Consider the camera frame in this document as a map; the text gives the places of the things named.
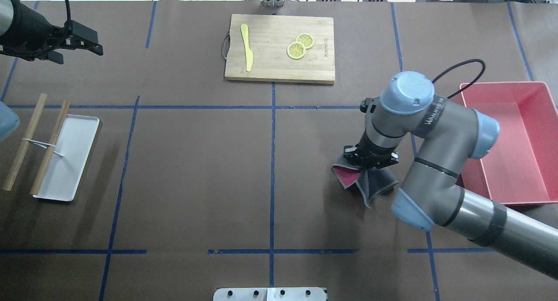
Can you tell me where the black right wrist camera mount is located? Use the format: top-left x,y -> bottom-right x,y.
359,97 -> 379,114

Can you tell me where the pink plastic bin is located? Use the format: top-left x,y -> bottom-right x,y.
452,82 -> 558,206

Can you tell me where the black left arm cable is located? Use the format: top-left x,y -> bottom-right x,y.
59,0 -> 71,31

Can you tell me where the white mounting pillar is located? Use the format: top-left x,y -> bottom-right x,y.
213,287 -> 328,301

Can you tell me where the rear lemon slice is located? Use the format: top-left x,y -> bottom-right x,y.
296,33 -> 316,49

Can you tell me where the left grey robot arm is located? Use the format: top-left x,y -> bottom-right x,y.
0,0 -> 103,65

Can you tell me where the front lemon slice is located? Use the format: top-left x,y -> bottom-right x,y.
286,41 -> 306,60

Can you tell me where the white metal tray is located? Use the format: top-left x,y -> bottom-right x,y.
33,114 -> 102,202

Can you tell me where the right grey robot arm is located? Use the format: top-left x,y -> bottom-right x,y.
343,71 -> 558,278

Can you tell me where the lemon slice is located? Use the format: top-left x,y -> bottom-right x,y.
296,33 -> 316,49
286,41 -> 306,60

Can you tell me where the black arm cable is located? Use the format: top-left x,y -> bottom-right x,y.
432,59 -> 486,100
59,0 -> 71,31

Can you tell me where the grey wiping cloth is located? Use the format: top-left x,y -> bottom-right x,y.
331,157 -> 399,209

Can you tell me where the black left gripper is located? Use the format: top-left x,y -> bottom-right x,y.
0,4 -> 104,65

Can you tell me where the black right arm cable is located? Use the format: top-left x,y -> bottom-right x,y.
432,59 -> 486,100

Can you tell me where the bamboo cutting board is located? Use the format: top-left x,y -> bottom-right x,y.
225,14 -> 336,85

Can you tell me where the yellow plastic knife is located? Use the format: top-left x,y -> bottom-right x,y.
240,24 -> 254,72

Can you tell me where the wooden towel rack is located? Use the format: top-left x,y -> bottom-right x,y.
2,93 -> 71,195

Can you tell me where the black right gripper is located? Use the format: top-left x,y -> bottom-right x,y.
343,145 -> 399,168

